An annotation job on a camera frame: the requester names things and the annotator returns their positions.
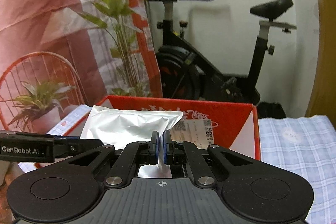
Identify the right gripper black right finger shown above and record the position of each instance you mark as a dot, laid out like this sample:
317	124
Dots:
237	188

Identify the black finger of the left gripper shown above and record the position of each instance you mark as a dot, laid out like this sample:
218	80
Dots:
65	146

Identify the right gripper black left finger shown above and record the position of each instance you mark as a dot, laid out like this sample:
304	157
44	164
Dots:
70	188

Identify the plaid strawberry tablecloth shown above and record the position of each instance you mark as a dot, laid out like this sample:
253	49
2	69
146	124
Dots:
305	146

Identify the wooden door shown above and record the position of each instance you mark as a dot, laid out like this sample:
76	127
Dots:
322	101

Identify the printed plant backdrop banner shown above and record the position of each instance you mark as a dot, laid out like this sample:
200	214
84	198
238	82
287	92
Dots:
59	54

